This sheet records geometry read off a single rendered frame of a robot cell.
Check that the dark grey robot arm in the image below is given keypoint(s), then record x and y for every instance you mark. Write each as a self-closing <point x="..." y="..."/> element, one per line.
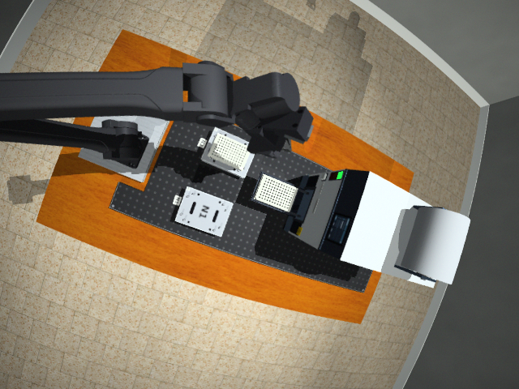
<point x="214" y="99"/>

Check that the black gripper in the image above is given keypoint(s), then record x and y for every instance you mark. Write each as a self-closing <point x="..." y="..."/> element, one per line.
<point x="256" y="148"/>

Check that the white cylinder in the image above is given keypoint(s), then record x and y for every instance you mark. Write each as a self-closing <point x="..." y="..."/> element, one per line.
<point x="436" y="242"/>

